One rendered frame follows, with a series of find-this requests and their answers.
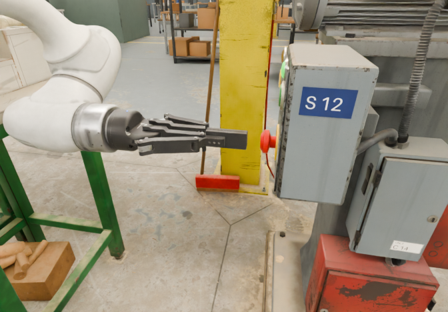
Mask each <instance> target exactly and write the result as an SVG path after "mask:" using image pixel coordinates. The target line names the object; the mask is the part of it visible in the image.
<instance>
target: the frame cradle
mask: <svg viewBox="0 0 448 312"><path fill-rule="evenodd" d="M16 25H24V24H22V23H21V22H19V21H17V20H14V19H12V18H9V17H6V16H4V15H2V16H0V26H1V27H10V26H16Z"/></svg>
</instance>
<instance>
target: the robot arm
mask: <svg viewBox="0 0 448 312"><path fill-rule="evenodd" d="M0 15H4V16H6V17H9V18H12V19H14V20H17V21H19V22H21V23H22V24H24V25H26V26H27V27H28V28H30V29H31V30H32V31H33V32H34V33H35V34H36V35H37V36H38V37H39V38H40V40H41V42H42V44H43V58H44V59H45V60H46V62H47V64H48V66H49V69H50V72H51V74H52V76H51V78H50V80H49V81H48V82H47V83H46V84H45V85H44V86H43V87H42V88H40V89H39V90H38V91H36V92H35V93H34V94H32V96H26V97H23V98H21V99H19V100H17V101H15V102H14V103H12V104H10V105H9V106H8V107H7V108H6V110H5V112H4V114H3V126H4V128H5V130H6V132H7V133H8V134H9V135H10V136H12V137H13V138H14V139H16V140H18V141H19V142H20V143H22V144H24V145H26V146H29V147H33V148H36V149H41V150H45V151H52V152H61V153H73V152H77V151H90V152H92V151H95V152H102V153H114V152H116V151H117V150H122V151H136V150H138V151H139V155H140V156H145V155H151V154H162V153H198V152H200V148H202V152H204V151H206V150H207V147H220V148H228V149H242V150H246V149H247V137H248V131H246V130H237V129H221V128H212V127H209V123H208V122H205V121H198V120H194V119H188V118H183V117H177V116H174V115H171V114H169V113H166V114H164V118H163V119H156V118H150V119H146V118H144V117H143V116H142V114H141V113H140V112H139V111H137V110H131V109H121V108H120V107H118V106H117V105H111V104H102V102H103V101H104V99H105V98H106V96H107V95H108V94H109V92H110V90H111V88H112V86H113V84H114V82H115V79H116V76H117V74H118V71H119V67H120V64H121V46H120V44H119V41H118V40H117V38H116V36H114V34H112V32H110V31H109V30H108V29H106V28H104V27H100V26H95V25H90V26H85V25H76V24H74V23H72V22H70V21H69V20H68V19H67V18H66V17H64V16H63V15H62V14H61V13H60V12H58V10H56V8H54V7H53V6H52V5H51V4H49V3H48V2H46V0H0Z"/></svg>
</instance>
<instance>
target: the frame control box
mask: <svg viewBox="0 0 448 312"><path fill-rule="evenodd" d="M285 58H288V65H287V74H286V80H285V81H284V80H283V78H282V76H281V85H282V90H281V104H280V107H279V118H278V124H277V130H276V136H277V139H276V147H275V153H274V160H275V178H274V191H276V195H277V197H278V198H280V199H289V200H296V201H306V202H313V203H324V204H330V205H342V204H343V202H344V199H345V195H346V192H347V188H348V184H349V180H350V177H351V173H352V170H353V166H354V162H355V158H356V156H357V155H358V154H360V153H362V152H364V151H365V150H366V149H368V148H370V147H371V146H373V145H374V144H376V143H378V142H380V141H381V140H383V139H385V142H384V144H385V146H386V147H388V148H392V149H397V148H398V145H397V138H398V132H397V131H396V130H395V129H390V128H389V129H384V130H382V131H380V132H378V133H376V134H374V135H373V136H372V137H369V138H368V139H366V140H364V141H363V142H361V143H360V140H361V136H362V133H363V128H364V126H365V121H366V118H367V114H368V110H369V106H370V103H371V99H372V96H373V92H374V88H375V84H376V81H377V77H378V74H379V68H378V67H377V66H376V65H374V64H373V63H372V62H370V61H369V60H367V59H366V58H364V57H363V56H362V55H360V54H359V53H358V52H356V51H355V50H354V49H352V48H350V46H347V45H314V44H290V45H289V46H288V48H287V51H286V56H285Z"/></svg>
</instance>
